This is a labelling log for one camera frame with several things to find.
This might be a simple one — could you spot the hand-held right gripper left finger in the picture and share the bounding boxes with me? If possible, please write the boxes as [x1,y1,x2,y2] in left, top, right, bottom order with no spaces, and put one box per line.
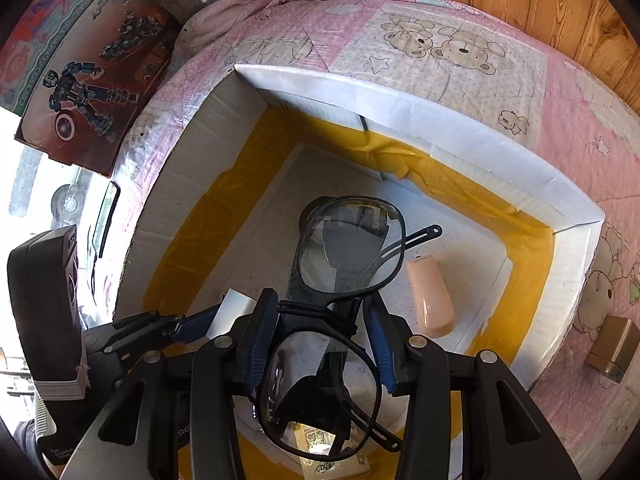
[65,287,280,480]

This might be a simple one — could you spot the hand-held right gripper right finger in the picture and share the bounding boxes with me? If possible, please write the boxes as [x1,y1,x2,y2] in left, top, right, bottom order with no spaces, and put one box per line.
[364,292,581,480]

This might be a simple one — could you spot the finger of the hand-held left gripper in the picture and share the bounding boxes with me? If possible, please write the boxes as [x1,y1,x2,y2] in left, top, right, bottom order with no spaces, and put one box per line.
[82,310,176,341]
[97,306,222,366]

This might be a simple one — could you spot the black framed glasses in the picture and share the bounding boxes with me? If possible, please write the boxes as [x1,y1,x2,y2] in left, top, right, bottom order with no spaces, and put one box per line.
[252,195,443,461]

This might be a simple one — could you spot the pink white case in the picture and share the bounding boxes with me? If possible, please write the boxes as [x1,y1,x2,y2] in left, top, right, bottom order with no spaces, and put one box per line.
[405,256,456,338]

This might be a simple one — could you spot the cream cigarette pack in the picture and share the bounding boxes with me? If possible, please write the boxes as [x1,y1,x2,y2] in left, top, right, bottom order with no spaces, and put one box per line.
[295,422,372,478]

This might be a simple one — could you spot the white cardboard box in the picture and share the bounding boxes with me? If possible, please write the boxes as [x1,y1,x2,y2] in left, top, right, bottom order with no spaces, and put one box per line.
[112,62,606,480]

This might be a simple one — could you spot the robot figure toy box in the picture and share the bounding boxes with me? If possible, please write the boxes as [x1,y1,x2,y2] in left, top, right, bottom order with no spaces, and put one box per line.
[14,0,183,178]

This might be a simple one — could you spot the small gold box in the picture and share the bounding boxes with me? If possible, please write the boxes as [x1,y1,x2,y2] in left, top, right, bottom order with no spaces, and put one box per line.
[585,316,640,385]

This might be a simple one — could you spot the colourful toy box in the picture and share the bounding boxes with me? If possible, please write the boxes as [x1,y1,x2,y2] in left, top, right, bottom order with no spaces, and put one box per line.
[0,0,123,116]

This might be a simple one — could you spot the pink printed blanket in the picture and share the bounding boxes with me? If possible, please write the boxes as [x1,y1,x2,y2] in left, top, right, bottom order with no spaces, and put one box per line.
[112,0,640,480]

